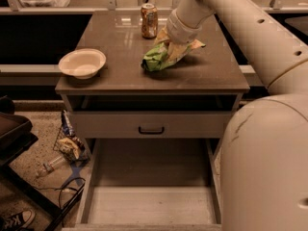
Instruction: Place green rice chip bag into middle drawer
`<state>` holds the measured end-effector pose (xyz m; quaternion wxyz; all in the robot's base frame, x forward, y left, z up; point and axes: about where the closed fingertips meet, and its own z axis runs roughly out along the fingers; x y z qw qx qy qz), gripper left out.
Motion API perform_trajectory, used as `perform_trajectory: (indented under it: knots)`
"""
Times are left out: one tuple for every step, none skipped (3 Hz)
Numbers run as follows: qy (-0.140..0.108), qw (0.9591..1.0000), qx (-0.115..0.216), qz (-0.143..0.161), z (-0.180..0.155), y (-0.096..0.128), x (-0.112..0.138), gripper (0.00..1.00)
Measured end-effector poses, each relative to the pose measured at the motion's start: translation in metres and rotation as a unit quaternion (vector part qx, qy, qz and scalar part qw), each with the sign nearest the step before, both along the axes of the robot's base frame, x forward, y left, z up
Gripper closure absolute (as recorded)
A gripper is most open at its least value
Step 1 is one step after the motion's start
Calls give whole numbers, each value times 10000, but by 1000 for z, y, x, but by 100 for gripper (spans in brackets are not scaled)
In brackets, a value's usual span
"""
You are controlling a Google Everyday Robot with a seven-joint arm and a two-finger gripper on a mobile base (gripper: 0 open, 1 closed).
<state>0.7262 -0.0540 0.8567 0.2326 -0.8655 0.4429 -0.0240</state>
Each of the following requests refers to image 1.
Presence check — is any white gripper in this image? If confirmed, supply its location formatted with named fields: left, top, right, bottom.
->
left=154, top=10, right=202, bottom=62

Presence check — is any green rice chip bag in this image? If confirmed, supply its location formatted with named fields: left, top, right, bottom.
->
left=141, top=39, right=205, bottom=72

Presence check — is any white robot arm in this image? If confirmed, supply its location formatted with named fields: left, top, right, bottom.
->
left=167, top=0, right=308, bottom=231

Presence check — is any grey drawer cabinet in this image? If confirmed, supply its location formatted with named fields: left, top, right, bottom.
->
left=56, top=11, right=249, bottom=151

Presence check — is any blue snack bag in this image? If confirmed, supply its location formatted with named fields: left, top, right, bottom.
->
left=61, top=110, right=75, bottom=137

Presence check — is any open bottom drawer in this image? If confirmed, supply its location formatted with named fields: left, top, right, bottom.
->
left=63, top=139, right=221, bottom=231

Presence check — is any orange soda can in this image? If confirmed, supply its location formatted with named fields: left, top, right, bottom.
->
left=141, top=3, right=158, bottom=39

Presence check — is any white bowl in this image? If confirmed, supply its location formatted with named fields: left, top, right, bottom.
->
left=59, top=48, right=106, bottom=79

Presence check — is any clear plastic bottle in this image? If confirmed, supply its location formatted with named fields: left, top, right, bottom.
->
left=36, top=155, right=66, bottom=178

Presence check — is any black chair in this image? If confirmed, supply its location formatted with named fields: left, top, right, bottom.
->
left=0, top=96, right=84, bottom=231

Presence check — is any black sneaker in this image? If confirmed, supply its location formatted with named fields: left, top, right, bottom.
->
left=0, top=210, right=36, bottom=231

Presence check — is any middle drawer with handle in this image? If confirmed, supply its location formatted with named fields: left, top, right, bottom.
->
left=68, top=112, right=232, bottom=139

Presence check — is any black cable on floor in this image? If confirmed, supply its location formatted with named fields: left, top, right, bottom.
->
left=33, top=176, right=87, bottom=228

